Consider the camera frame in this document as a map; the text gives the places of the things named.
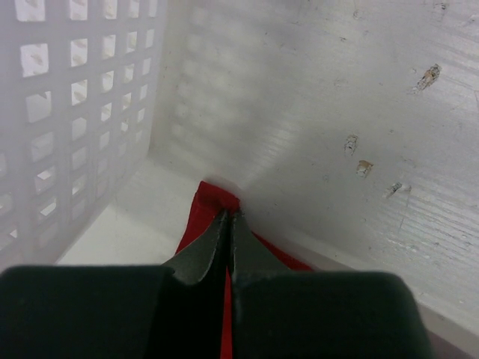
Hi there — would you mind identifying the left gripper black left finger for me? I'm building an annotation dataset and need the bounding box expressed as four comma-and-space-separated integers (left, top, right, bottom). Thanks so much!
1, 211, 228, 358

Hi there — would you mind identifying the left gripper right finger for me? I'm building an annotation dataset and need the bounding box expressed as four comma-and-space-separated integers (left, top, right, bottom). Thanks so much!
228, 212, 434, 358

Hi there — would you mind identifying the red t shirt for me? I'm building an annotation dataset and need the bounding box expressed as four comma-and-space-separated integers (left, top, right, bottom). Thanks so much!
175, 181, 313, 359

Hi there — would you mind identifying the white plastic mesh basket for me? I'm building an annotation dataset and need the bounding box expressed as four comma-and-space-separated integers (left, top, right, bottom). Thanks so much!
0, 0, 300, 266

